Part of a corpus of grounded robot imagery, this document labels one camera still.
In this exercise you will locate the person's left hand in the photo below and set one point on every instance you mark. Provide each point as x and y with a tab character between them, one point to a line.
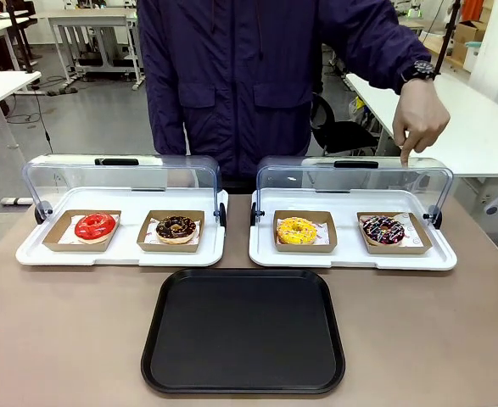
422	114

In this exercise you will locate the person's left forearm purple sleeve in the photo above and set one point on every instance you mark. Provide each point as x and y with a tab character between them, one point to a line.
388	38

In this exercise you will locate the person's right forearm purple sleeve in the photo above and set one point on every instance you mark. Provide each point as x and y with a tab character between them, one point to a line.
168	118

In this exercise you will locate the chocolate donut with white drizzle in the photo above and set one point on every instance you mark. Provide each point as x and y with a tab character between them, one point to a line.
371	235

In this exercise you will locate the brown cardboard donut tray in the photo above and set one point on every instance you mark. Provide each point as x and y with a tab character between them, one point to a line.
303	248
168	248
397	250
57	247

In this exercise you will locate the yellow sprinkled donut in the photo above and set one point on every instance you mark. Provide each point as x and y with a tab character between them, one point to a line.
284	233

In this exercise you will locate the black plastic serving tray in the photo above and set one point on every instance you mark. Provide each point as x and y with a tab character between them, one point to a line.
243	330

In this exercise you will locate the chocolate donut with sprinkles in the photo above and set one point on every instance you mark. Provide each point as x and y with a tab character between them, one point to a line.
163	231

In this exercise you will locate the red glazed donut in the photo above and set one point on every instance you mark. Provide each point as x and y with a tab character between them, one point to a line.
85	231

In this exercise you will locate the black wristwatch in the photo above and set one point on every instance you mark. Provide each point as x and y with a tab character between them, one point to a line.
422	70

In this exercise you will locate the white long work table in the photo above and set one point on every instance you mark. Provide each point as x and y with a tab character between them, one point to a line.
482	127

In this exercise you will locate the black office chair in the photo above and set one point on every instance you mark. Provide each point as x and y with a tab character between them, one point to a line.
346	135

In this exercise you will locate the black tripod stand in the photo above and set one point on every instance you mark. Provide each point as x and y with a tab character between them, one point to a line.
448	38

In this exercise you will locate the brown cardboard box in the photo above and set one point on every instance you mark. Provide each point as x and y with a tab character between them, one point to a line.
467	36

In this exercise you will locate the clear display case lid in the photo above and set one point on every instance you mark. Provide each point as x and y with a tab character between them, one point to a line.
316	180
83	178

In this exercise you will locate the white display case base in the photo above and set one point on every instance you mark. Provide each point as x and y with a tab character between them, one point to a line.
346	259
125	258

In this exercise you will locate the person's torso purple jacket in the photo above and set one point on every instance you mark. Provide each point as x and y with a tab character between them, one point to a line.
240	76

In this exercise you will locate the black background chair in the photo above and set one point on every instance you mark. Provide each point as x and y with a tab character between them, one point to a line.
21	25

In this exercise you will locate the grey frame background desk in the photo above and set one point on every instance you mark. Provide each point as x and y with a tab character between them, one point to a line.
91	19

